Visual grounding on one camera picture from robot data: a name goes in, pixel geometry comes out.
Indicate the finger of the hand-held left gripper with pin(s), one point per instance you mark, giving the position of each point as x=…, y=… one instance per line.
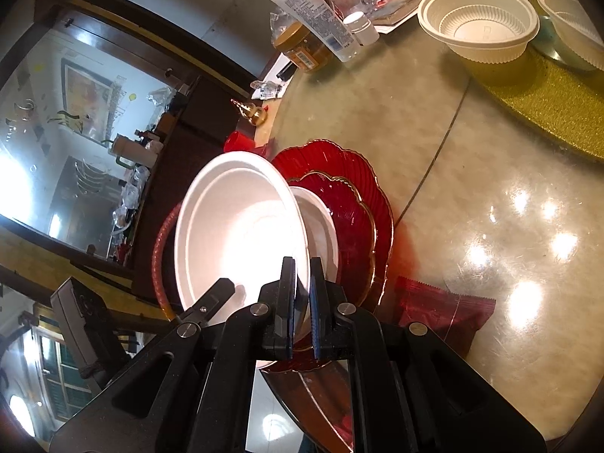
x=210, y=299

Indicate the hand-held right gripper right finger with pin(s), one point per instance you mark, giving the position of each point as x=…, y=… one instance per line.
x=315, y=325

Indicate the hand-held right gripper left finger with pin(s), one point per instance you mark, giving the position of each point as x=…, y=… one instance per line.
x=289, y=325

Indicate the white bowl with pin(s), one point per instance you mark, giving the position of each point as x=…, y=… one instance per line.
x=236, y=236
x=321, y=236

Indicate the red plate white sticker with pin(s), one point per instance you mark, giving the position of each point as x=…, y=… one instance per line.
x=351, y=245

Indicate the red scalloped plate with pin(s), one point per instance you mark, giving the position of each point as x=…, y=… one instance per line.
x=373, y=184

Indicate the cream ribbed bowl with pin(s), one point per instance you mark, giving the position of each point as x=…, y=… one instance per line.
x=476, y=23
x=573, y=23

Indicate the red packet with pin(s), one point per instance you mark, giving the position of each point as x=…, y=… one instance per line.
x=443, y=311

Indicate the red cup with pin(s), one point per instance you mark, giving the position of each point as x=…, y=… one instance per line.
x=238, y=142

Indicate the mirrored wooden cabinet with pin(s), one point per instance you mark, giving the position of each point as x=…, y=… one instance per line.
x=94, y=118

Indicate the small plastic packet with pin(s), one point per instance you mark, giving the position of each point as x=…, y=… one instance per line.
x=266, y=89

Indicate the white paper sheet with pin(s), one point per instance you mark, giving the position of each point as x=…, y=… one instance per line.
x=271, y=68

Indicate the black rectangular item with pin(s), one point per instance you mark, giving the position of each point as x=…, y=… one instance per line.
x=286, y=71

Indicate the brown spread jar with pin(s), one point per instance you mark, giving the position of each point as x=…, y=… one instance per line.
x=302, y=49

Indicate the small white bottle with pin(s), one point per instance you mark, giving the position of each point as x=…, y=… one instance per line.
x=363, y=28

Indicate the gold glitter round mat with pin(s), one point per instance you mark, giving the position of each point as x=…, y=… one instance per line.
x=533, y=99

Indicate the brown book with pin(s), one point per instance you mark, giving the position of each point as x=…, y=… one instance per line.
x=394, y=14

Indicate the teal plate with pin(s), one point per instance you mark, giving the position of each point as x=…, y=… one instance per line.
x=552, y=45

